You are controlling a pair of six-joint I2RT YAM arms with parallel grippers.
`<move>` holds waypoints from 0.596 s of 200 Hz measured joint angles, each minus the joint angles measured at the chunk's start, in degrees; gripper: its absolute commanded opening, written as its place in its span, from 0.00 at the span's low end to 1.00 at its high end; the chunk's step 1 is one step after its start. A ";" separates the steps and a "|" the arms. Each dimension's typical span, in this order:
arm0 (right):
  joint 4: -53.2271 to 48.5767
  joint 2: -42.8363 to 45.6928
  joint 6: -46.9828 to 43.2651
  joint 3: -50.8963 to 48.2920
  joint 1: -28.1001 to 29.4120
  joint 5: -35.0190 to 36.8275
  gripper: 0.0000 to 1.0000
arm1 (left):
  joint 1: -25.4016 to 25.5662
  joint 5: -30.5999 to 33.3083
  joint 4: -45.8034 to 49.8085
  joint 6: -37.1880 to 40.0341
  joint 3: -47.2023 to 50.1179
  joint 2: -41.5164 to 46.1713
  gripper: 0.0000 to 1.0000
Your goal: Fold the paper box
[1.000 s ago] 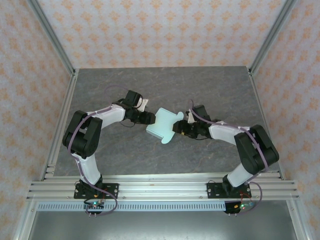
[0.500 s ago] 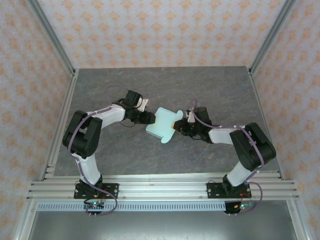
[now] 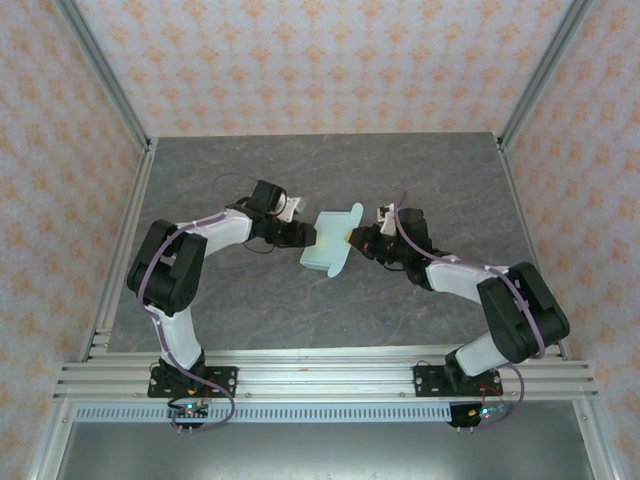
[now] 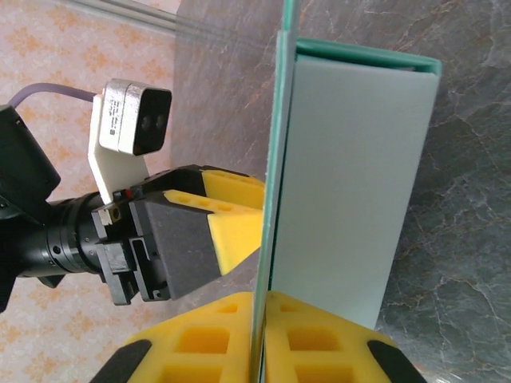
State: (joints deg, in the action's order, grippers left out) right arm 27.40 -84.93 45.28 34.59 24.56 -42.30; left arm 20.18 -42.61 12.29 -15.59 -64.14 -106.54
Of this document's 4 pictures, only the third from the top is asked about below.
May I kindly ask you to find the light blue paper box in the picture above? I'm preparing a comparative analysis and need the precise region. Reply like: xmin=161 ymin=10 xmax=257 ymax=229
xmin=298 ymin=201 xmax=365 ymax=279

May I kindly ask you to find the black controller board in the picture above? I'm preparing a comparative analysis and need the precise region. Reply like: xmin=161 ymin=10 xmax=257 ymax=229
xmin=167 ymin=399 xmax=211 ymax=432
xmin=449 ymin=402 xmax=510 ymax=431

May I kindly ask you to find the grey metal sheet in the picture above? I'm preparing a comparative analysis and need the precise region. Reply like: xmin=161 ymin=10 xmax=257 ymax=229
xmin=54 ymin=422 xmax=596 ymax=480

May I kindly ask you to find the aluminium side rail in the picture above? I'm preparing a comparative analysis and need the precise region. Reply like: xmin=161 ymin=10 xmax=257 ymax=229
xmin=497 ymin=134 xmax=572 ymax=361
xmin=79 ymin=137 xmax=160 ymax=361

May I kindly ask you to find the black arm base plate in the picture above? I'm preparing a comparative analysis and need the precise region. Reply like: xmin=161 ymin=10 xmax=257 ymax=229
xmin=413 ymin=363 xmax=501 ymax=400
xmin=146 ymin=366 xmax=239 ymax=400

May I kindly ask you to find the long aluminium mounting rail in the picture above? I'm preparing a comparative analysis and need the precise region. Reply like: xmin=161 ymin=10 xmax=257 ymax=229
xmin=52 ymin=341 xmax=600 ymax=403

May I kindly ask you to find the slotted grey cable duct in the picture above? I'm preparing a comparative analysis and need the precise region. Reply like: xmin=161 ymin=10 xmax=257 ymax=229
xmin=74 ymin=404 xmax=454 ymax=424

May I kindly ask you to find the purple cable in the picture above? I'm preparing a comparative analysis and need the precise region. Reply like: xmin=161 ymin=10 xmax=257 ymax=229
xmin=137 ymin=169 xmax=264 ymax=434
xmin=392 ymin=188 xmax=547 ymax=431

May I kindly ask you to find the aluminium frame post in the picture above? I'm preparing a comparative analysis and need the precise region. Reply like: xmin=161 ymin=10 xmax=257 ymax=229
xmin=52 ymin=0 xmax=153 ymax=151
xmin=498 ymin=0 xmax=599 ymax=150

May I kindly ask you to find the aluminium frame leg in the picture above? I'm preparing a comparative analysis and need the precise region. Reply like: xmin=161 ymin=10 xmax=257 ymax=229
xmin=574 ymin=399 xmax=619 ymax=480
xmin=27 ymin=399 xmax=76 ymax=480

